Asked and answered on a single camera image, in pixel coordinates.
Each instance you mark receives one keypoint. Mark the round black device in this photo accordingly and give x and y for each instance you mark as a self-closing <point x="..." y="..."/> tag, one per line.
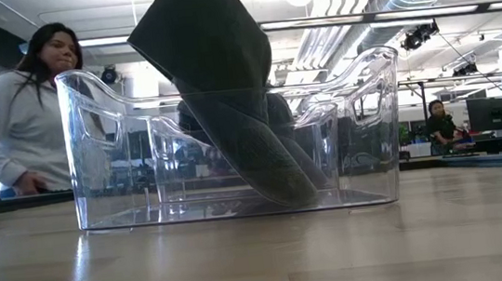
<point x="109" y="75"/>

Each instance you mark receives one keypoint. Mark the black aluminium frame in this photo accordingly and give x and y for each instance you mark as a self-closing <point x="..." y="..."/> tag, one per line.
<point x="406" y="14"/>

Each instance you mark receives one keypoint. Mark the grey-green cap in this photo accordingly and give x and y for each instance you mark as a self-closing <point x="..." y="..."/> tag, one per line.
<point x="225" y="115"/>

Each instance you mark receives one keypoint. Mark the dark grey desk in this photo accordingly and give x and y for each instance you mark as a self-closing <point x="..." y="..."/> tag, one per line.
<point x="15" y="206"/>

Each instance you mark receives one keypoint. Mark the clear plastic bin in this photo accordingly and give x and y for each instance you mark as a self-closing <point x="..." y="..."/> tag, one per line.
<point x="165" y="168"/>
<point x="373" y="146"/>

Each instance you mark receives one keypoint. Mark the black overhead camera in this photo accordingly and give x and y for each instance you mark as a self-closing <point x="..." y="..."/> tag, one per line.
<point x="417" y="36"/>
<point x="464" y="70"/>

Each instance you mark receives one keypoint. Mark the black monitor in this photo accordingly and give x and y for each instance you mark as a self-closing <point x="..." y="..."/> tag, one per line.
<point x="491" y="113"/>

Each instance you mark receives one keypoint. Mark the person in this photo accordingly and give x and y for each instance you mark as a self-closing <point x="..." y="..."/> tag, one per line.
<point x="441" y="127"/>
<point x="11" y="128"/>

